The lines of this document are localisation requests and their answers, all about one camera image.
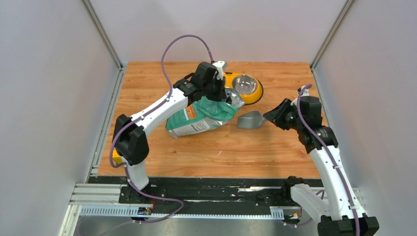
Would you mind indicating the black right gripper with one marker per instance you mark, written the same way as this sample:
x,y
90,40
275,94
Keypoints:
x,y
275,115

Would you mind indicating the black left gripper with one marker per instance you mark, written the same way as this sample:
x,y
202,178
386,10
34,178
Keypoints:
x,y
220,95

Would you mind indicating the grey metal scoop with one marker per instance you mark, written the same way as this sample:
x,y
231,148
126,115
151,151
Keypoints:
x,y
251,120

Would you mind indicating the green pet food bag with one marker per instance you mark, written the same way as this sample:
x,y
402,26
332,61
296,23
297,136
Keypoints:
x,y
204,115

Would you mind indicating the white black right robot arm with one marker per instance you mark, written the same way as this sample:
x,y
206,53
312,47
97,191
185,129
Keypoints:
x,y
341,214

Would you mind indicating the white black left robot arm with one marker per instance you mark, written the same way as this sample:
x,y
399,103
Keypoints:
x,y
131,133

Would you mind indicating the yellow double pet bowl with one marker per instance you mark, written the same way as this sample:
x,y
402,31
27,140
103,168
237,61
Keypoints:
x,y
248,87

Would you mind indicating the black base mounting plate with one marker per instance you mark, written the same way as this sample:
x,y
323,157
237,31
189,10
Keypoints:
x,y
204,195

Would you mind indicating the yellow building brick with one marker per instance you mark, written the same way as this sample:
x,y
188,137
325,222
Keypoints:
x,y
117,160

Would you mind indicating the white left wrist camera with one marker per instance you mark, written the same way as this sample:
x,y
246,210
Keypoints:
x,y
220,67

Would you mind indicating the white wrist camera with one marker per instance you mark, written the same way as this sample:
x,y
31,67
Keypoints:
x,y
304,91
220,67

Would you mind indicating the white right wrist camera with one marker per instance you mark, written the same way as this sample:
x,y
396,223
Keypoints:
x,y
304,91

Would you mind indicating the aluminium frame post right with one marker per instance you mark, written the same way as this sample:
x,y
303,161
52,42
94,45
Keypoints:
x,y
332,32

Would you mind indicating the aluminium frame post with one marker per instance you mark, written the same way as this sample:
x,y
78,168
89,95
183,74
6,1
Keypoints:
x,y
332,32
102,33

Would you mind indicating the aluminium frame post left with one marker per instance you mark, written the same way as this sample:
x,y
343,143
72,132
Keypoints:
x,y
102,33

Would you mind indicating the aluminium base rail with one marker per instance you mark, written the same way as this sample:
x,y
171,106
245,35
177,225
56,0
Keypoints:
x,y
93,211

